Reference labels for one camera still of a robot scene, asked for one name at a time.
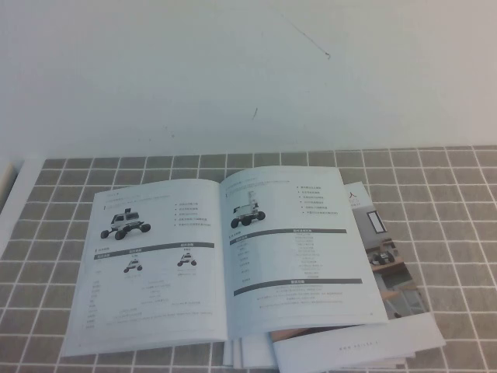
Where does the white product catalogue book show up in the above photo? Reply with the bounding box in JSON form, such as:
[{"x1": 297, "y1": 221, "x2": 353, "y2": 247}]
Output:
[{"x1": 61, "y1": 165, "x2": 447, "y2": 371}]

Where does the beige board edge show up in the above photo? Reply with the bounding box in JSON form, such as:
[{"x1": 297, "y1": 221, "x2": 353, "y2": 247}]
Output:
[{"x1": 0, "y1": 159, "x2": 19, "y2": 213}]

